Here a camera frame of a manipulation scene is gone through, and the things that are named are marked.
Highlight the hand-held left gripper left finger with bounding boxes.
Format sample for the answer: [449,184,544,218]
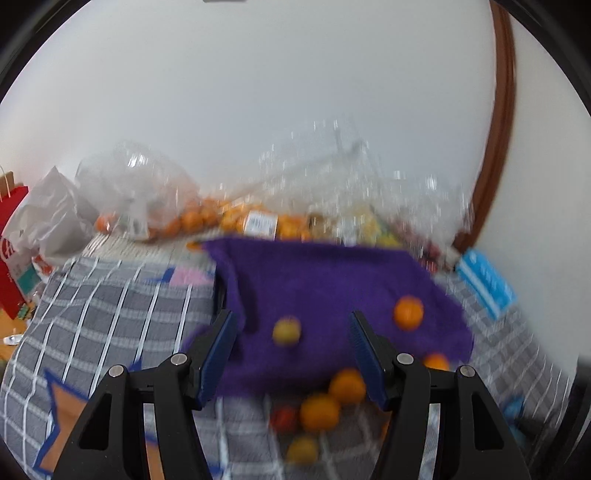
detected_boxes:
[53,309,245,480]

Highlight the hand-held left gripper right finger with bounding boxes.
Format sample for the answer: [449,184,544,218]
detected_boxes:
[348,310,532,480]

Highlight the small yellow round fruit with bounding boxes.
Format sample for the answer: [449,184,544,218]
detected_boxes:
[272,316,302,346]
[286,436,320,464]

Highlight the small red tomato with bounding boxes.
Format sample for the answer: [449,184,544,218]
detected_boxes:
[270,406,298,432]

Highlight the purple towel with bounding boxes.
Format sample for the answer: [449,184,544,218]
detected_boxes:
[201,235,475,398]

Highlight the grey checked blanket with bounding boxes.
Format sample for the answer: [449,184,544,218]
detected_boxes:
[0,231,578,480]

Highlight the white printed cloth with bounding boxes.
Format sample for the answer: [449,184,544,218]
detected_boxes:
[88,234,218,274]

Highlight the pile of bagged mandarins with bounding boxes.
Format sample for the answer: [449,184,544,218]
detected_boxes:
[96,198,219,241]

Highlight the blue tissue box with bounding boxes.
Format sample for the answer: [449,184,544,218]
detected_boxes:
[455,248,518,321]

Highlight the labelled pack of kumquats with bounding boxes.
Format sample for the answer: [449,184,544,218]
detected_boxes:
[217,198,315,241]

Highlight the large clear plastic bag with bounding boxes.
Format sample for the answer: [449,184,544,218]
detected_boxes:
[259,117,476,268]

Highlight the small clear plastic bag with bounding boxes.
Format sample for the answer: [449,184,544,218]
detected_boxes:
[76,141,204,241]

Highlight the white plastic bag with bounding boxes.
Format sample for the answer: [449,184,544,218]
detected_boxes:
[4,166,100,266]

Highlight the red paper bag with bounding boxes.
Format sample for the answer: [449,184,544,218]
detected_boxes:
[0,171,44,319]

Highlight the brown wooden frame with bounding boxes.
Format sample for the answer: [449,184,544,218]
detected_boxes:
[452,0,517,252]

